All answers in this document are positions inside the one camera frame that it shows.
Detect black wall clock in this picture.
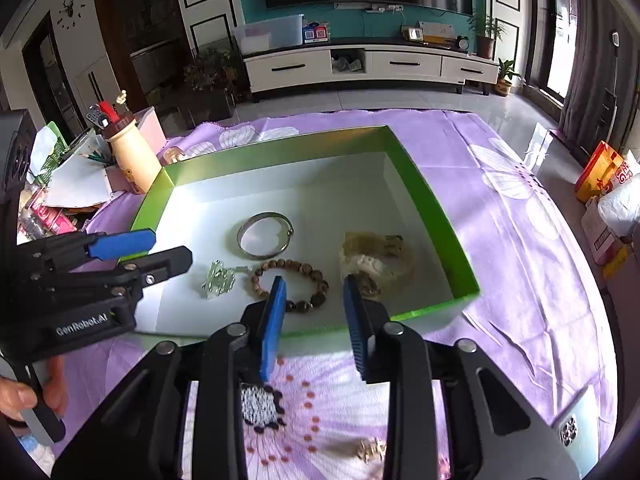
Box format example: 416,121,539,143
56,0,87,29

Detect silver bangle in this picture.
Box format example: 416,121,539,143
236,212,295,261

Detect small gold ornament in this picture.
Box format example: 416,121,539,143
357,437,388,462

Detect clear plastic storage box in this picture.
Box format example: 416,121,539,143
234,14,305,55

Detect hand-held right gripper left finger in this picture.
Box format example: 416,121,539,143
50,276,288,480

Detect leafy plants in glass tank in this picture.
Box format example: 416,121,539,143
182,47,237,126

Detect cream wrist watch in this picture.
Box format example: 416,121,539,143
340,254,387,297

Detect person's left hand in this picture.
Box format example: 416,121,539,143
0,357,68,423

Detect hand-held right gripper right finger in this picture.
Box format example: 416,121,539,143
342,275,583,480

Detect white plastic bag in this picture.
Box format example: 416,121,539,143
597,160,640,239

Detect pink snack packets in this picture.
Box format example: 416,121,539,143
20,195,81,235

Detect printed cardboard box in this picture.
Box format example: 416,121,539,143
580,195,632,267

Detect white television cabinet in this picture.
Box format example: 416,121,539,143
241,35,501,103

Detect cream bottle with brown lid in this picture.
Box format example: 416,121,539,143
97,101,163,195

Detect small yellow-potted plant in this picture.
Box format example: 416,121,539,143
495,59,524,97

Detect green crystal pendant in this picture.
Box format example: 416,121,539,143
200,259,251,301

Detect white desk calendar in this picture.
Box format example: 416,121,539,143
419,21,455,41

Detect tall potted plant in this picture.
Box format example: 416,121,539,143
467,12,507,60

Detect pink box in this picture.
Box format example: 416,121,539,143
135,107,168,161

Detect grey curtain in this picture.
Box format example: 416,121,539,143
557,0,628,157

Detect purple floral cloth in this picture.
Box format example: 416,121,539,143
50,110,621,480

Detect white paper sheet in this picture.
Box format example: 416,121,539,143
44,152,113,208

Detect brown wooden bead bracelet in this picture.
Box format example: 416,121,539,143
250,258,331,313

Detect pale beige bead bracelet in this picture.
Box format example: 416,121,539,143
341,231,418,283

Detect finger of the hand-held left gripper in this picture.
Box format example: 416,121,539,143
17,229,156,278
47,246,193,312

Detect green cardboard box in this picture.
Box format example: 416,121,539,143
117,125,481,336

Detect green booklet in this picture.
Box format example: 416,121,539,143
30,120,71,183

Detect orange paper bag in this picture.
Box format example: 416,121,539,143
574,141,626,205

